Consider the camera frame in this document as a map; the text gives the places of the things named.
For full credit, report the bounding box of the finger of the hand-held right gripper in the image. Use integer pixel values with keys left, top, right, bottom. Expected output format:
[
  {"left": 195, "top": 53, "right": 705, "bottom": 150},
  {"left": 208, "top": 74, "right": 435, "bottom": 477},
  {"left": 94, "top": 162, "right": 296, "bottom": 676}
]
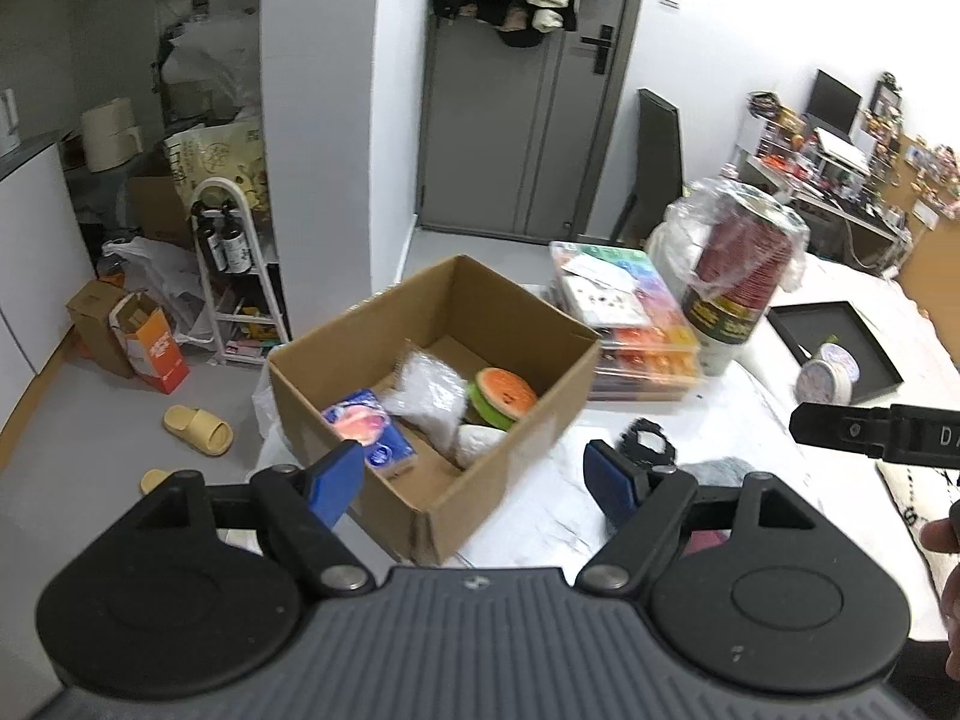
[{"left": 789, "top": 403, "right": 897, "bottom": 460}]

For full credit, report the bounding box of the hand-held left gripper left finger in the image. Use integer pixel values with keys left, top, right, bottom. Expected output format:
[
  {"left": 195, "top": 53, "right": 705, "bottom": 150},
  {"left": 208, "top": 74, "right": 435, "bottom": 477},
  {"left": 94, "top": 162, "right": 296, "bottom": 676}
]
[{"left": 127, "top": 439, "right": 376, "bottom": 599}]

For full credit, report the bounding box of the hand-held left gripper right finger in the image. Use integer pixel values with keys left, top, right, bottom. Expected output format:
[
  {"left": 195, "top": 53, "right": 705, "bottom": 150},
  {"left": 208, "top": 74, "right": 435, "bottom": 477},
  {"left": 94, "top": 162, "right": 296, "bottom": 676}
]
[{"left": 574, "top": 439, "right": 818, "bottom": 593}]

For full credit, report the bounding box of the black scrunchie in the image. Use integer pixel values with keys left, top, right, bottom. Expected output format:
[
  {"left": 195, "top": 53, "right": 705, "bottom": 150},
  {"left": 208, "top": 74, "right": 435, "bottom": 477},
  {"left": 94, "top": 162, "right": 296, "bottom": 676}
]
[{"left": 621, "top": 418, "right": 677, "bottom": 464}]

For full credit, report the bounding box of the blue tissue packet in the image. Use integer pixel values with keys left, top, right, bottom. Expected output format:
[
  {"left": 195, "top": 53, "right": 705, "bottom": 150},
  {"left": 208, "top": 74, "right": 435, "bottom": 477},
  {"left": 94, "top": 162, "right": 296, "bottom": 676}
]
[{"left": 321, "top": 388, "right": 417, "bottom": 477}]

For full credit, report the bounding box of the grey plush toy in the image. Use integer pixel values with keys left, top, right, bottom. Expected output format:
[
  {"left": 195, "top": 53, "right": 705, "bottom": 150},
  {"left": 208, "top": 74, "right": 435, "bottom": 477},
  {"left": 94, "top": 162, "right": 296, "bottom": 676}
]
[{"left": 671, "top": 456, "right": 760, "bottom": 557}]

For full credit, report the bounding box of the clear bag of white filling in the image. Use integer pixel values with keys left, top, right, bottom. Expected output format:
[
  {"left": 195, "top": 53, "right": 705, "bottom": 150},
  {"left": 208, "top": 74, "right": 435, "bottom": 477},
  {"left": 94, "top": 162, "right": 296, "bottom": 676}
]
[{"left": 388, "top": 341, "right": 470, "bottom": 458}]

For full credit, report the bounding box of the white soft ball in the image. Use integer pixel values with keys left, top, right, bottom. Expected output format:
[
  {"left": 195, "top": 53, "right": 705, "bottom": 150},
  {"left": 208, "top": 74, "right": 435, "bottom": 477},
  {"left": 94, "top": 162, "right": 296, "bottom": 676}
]
[{"left": 454, "top": 424, "right": 512, "bottom": 470}]

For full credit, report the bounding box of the burger plush toy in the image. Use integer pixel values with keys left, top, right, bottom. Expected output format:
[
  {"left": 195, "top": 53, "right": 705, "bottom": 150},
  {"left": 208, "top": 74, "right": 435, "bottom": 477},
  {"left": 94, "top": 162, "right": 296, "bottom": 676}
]
[{"left": 465, "top": 367, "right": 539, "bottom": 432}]

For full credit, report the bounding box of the person's right hand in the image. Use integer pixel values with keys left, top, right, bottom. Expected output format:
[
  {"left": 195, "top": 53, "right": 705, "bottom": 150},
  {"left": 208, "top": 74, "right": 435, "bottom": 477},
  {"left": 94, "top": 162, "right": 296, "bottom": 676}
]
[{"left": 921, "top": 499, "right": 960, "bottom": 650}]

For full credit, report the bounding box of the white patterned pillow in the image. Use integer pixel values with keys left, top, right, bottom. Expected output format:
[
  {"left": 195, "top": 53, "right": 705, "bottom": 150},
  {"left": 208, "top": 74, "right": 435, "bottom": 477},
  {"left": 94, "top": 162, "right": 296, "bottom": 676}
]
[{"left": 877, "top": 461, "right": 960, "bottom": 601}]

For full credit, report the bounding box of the bed with white blanket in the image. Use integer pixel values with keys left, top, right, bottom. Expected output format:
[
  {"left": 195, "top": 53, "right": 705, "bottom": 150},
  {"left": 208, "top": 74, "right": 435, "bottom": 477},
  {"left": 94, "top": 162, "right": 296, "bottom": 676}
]
[{"left": 739, "top": 251, "right": 960, "bottom": 616}]

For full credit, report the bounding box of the black tray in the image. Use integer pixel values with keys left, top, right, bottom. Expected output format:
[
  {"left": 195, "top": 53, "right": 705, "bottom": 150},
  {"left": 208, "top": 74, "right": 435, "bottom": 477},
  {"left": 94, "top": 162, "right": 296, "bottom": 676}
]
[{"left": 765, "top": 300, "right": 905, "bottom": 404}]

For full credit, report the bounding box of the stack of colourful bead boxes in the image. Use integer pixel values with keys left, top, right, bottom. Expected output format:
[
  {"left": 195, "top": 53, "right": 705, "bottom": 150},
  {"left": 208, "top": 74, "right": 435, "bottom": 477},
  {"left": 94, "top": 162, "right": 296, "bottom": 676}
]
[{"left": 547, "top": 240, "right": 706, "bottom": 402}]

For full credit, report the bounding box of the tan headboard panel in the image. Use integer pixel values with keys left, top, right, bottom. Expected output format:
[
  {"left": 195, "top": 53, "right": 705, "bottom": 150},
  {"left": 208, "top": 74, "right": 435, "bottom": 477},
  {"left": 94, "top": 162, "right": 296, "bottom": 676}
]
[{"left": 896, "top": 135, "right": 960, "bottom": 368}]

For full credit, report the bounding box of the stack of cups in plastic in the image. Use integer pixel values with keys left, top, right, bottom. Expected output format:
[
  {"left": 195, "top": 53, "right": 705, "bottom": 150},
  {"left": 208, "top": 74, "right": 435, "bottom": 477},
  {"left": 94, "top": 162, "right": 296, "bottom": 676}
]
[{"left": 679, "top": 191, "right": 803, "bottom": 376}]

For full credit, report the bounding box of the white paper card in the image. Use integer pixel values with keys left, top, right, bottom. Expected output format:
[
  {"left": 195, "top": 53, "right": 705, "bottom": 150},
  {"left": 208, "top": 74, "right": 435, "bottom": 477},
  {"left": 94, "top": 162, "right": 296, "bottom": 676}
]
[{"left": 562, "top": 274, "right": 646, "bottom": 327}]

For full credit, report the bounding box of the white storage rack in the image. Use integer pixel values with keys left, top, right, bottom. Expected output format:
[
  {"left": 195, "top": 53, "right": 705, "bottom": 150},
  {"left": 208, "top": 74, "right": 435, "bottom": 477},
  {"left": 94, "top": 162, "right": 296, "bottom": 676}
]
[{"left": 190, "top": 178, "right": 290, "bottom": 367}]

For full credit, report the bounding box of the white desk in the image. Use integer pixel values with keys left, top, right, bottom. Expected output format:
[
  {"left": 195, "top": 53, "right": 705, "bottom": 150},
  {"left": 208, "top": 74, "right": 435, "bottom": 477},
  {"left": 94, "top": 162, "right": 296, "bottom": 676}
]
[{"left": 724, "top": 150, "right": 912, "bottom": 278}]

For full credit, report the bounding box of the orange carton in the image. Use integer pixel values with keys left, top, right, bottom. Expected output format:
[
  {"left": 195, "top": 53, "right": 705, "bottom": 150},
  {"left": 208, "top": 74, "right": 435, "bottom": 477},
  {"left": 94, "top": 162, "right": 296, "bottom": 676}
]
[{"left": 111, "top": 292, "right": 185, "bottom": 395}]

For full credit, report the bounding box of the clear plastic bag liner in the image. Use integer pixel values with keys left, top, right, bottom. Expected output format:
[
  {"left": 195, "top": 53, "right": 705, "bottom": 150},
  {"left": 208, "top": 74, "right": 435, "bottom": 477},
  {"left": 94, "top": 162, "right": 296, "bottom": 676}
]
[{"left": 645, "top": 176, "right": 807, "bottom": 301}]

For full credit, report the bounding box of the dark pump bottle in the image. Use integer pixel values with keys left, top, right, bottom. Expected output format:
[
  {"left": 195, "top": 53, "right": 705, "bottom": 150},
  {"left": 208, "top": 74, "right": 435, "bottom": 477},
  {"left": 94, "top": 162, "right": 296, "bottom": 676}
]
[
  {"left": 223, "top": 206, "right": 254, "bottom": 275},
  {"left": 199, "top": 214, "right": 228, "bottom": 275}
]

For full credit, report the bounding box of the row of small figurines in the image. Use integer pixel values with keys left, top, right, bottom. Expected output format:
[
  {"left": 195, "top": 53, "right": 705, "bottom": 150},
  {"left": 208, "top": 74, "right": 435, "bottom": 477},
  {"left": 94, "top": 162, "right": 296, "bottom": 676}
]
[{"left": 904, "top": 139, "right": 960, "bottom": 218}]

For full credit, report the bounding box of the white plastic bag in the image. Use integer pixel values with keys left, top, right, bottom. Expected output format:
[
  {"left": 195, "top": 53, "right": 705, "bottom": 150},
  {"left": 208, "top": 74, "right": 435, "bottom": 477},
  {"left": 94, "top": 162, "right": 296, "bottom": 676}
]
[{"left": 101, "top": 236, "right": 215, "bottom": 346}]

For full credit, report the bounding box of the white keyboard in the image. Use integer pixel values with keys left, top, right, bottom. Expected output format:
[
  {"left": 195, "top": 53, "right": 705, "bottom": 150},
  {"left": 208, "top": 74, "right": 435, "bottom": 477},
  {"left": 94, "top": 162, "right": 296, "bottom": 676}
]
[{"left": 814, "top": 127, "right": 875, "bottom": 170}]

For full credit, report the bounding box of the small brown cardboard box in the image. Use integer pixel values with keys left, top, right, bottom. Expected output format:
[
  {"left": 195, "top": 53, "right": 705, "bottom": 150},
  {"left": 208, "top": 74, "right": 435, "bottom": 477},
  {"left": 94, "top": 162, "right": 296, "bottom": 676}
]
[{"left": 66, "top": 279, "right": 147, "bottom": 380}]

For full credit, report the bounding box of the plain cardboard box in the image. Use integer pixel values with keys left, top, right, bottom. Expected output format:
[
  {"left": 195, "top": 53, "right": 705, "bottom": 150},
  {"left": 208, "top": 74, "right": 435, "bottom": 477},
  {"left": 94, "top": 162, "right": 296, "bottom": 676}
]
[{"left": 126, "top": 174, "right": 192, "bottom": 248}]

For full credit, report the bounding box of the yellow printed bag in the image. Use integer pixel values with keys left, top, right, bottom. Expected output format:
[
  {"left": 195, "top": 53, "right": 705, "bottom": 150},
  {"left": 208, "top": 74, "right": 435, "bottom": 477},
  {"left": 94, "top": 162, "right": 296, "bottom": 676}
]
[{"left": 163, "top": 120, "right": 269, "bottom": 215}]

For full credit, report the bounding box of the white cabinet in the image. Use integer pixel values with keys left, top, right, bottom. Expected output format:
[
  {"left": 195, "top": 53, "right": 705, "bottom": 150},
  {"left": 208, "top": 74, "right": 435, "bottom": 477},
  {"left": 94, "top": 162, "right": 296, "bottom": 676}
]
[{"left": 0, "top": 139, "right": 98, "bottom": 466}]

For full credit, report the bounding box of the grey door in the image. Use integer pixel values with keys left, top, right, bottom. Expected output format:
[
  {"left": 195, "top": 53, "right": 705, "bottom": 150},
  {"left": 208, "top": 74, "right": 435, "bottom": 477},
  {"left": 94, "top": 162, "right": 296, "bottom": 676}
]
[{"left": 416, "top": 0, "right": 650, "bottom": 241}]

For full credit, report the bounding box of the cream air fryer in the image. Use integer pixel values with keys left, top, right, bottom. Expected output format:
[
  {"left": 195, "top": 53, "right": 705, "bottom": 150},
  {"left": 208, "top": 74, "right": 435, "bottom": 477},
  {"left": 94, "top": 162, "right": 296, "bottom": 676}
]
[{"left": 81, "top": 96, "right": 145, "bottom": 173}]

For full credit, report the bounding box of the pile of white wrap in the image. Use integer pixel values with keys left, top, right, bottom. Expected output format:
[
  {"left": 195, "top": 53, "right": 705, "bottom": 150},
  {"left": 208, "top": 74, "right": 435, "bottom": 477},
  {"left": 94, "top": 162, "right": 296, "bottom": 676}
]
[{"left": 161, "top": 7, "right": 263, "bottom": 128}]

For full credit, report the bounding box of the black photo frame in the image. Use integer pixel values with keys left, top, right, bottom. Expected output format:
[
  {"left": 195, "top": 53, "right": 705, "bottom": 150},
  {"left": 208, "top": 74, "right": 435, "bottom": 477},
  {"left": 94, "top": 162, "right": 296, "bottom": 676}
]
[{"left": 870, "top": 73, "right": 905, "bottom": 121}]

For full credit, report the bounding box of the black door lock handle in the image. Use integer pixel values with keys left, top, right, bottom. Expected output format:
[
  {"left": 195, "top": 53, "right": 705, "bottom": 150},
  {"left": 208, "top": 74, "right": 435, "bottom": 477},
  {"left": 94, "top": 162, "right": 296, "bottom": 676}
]
[{"left": 579, "top": 24, "right": 616, "bottom": 76}]

